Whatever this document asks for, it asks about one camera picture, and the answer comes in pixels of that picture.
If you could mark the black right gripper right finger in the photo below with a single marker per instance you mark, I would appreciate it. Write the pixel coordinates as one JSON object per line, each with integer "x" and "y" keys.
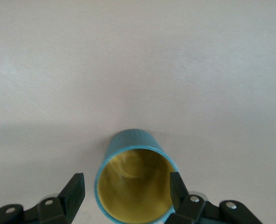
{"x": 178, "y": 193}

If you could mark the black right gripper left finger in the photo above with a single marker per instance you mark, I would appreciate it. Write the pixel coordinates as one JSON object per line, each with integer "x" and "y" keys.
{"x": 72, "y": 196}

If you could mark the brown table mat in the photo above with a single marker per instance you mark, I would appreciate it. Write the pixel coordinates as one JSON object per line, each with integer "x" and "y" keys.
{"x": 128, "y": 70}

